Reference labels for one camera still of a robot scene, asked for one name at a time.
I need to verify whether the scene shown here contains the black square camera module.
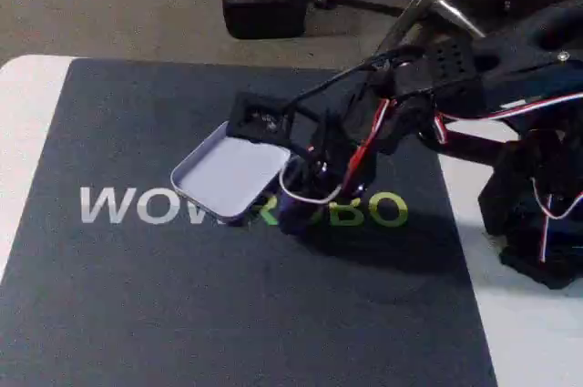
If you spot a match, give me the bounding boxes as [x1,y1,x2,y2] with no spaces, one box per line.
[227,91,298,152]

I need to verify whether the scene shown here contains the thin black camera cable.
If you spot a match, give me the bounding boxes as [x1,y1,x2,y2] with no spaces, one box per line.
[281,46,421,111]

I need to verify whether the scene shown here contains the purple cube block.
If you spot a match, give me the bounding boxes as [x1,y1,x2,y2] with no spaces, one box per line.
[279,194,314,237]

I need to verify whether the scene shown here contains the pale lavender rectangular tray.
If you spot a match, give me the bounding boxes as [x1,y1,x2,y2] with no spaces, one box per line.
[170,120,293,226]

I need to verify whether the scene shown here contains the black WOWROBO printed mat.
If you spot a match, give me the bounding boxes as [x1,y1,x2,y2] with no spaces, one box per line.
[0,57,498,387]

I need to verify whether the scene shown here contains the white cable loop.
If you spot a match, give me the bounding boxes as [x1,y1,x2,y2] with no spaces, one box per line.
[279,159,346,205]

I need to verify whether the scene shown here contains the red white black servo cable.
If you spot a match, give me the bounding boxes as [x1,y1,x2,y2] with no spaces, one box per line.
[530,177,583,265]

